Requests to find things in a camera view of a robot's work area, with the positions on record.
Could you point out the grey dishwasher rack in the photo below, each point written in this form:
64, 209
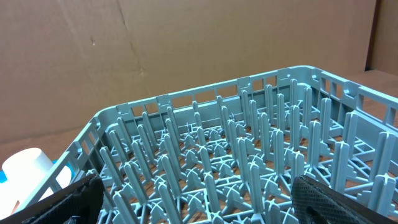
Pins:
229, 152

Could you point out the teal serving tray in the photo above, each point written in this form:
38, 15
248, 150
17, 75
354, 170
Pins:
3, 177

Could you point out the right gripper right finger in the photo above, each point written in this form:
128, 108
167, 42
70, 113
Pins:
314, 202

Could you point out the white paper cup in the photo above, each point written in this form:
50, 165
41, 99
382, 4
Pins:
24, 171

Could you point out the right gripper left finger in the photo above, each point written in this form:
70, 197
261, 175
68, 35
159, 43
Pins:
80, 202

